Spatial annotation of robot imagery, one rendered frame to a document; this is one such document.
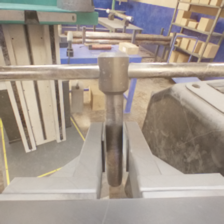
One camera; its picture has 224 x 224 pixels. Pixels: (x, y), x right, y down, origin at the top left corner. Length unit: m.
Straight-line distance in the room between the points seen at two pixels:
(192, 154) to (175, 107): 0.09
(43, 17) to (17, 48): 0.34
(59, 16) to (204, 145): 0.80
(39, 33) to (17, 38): 0.12
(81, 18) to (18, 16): 0.28
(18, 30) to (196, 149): 1.05
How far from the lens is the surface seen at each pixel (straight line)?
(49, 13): 0.89
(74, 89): 2.26
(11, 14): 0.87
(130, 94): 2.36
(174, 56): 4.58
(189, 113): 0.30
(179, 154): 0.34
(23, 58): 1.17
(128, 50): 2.15
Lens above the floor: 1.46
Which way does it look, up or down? 36 degrees down
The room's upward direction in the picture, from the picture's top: 8 degrees clockwise
